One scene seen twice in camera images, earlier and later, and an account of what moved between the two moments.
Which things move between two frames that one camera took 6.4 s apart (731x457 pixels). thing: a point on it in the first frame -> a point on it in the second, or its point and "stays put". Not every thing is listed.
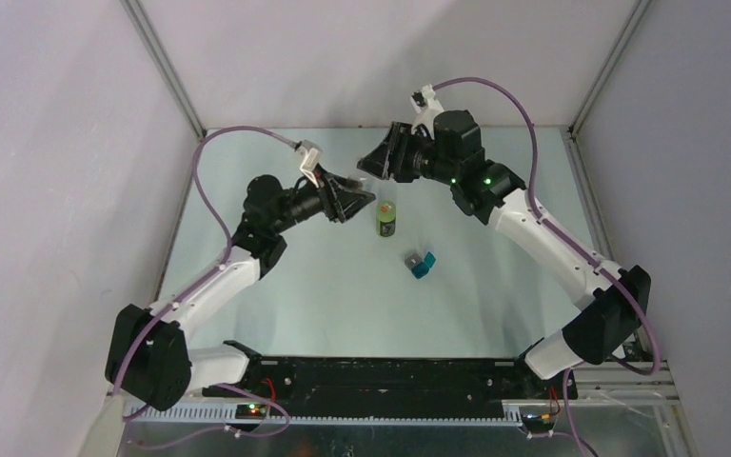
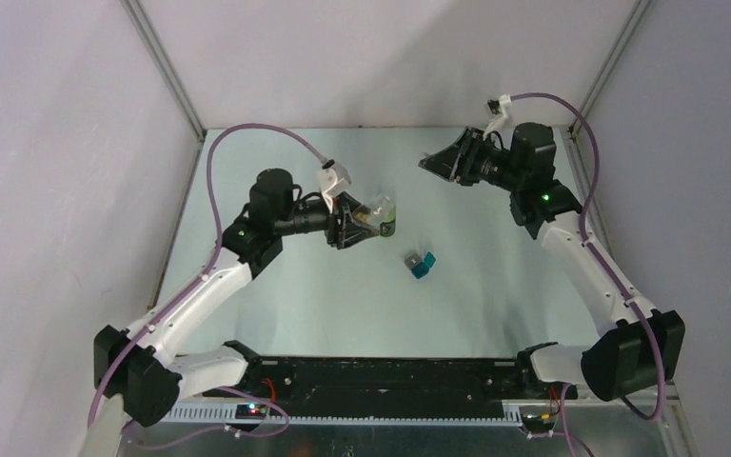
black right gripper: x=390 y=157 -> x=456 y=162
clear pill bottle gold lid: x=368 y=184 -> x=375 y=212
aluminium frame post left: x=150 y=39 stays put
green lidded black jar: x=385 y=218 stays put
